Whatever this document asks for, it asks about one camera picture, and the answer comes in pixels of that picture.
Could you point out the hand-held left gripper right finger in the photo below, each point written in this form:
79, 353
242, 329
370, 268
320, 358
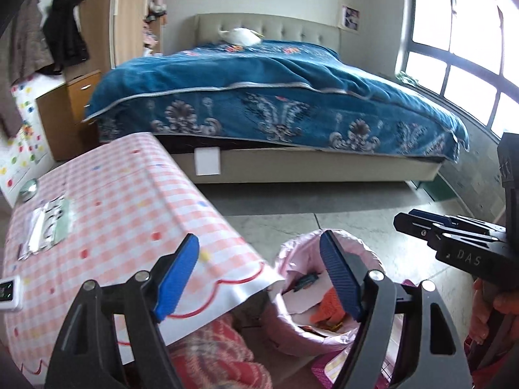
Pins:
340, 275

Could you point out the wooden drawer cabinet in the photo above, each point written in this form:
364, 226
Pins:
81, 97

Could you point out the coral knitted sock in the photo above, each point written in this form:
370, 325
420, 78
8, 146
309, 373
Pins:
328, 308

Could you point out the person's right hand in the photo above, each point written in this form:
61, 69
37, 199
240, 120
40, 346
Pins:
482, 316

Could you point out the red patterned cloth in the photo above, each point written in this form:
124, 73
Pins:
219, 352

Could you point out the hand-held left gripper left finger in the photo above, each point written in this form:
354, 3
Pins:
178, 275

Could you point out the green board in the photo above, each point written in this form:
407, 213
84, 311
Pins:
440, 191

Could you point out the brown grey coat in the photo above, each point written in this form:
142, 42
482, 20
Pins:
28, 36

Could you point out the beige upholstered bed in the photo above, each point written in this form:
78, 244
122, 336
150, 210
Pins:
284, 166

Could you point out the dark blue wrapper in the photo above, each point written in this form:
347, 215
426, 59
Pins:
307, 282

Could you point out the black jacket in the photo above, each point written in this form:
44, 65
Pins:
65, 32

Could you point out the wooden wardrobe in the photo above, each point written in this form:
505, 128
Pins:
129, 16

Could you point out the large window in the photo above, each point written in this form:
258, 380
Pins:
429, 12

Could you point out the white pillow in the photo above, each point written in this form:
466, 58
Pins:
241, 36

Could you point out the white portable router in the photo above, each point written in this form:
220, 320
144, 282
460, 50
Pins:
10, 293

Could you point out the white square label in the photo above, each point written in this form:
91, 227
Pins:
207, 161

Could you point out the pink lined waste bin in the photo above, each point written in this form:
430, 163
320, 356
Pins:
292, 332

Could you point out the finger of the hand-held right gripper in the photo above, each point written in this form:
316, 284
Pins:
429, 215
417, 229

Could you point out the white green milk carton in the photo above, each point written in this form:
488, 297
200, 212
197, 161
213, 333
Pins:
56, 227

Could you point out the small wall photo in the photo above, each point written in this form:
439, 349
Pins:
350, 18

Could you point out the polka dot white cabinet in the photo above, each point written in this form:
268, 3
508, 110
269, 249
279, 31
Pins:
24, 146

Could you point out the blue patterned blanket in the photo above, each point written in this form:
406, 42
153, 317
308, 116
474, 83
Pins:
263, 73

